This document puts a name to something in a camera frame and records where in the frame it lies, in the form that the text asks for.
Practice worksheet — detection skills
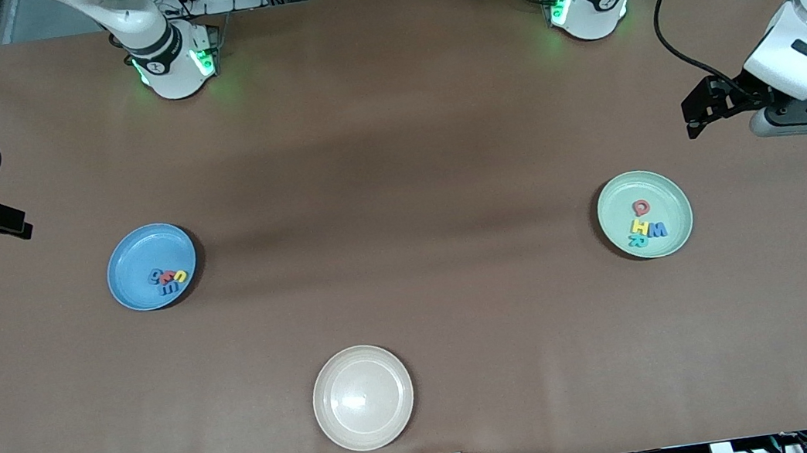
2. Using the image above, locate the green plate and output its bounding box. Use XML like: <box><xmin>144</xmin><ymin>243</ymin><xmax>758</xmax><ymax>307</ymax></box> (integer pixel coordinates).
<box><xmin>592</xmin><ymin>164</ymin><xmax>699</xmax><ymax>266</ymax></box>

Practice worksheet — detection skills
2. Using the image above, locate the blue plate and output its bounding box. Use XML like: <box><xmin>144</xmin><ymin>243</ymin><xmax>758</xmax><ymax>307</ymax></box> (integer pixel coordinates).
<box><xmin>100</xmin><ymin>219</ymin><xmax>204</xmax><ymax>317</ymax></box>

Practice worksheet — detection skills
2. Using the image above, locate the brown table cover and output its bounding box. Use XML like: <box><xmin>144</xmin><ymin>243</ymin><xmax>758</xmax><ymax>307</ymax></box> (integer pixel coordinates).
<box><xmin>0</xmin><ymin>0</ymin><xmax>807</xmax><ymax>453</ymax></box>

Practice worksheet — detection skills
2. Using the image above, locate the beige plate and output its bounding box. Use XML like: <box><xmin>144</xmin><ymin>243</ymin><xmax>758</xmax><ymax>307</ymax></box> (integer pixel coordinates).
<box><xmin>305</xmin><ymin>339</ymin><xmax>422</xmax><ymax>453</ymax></box>

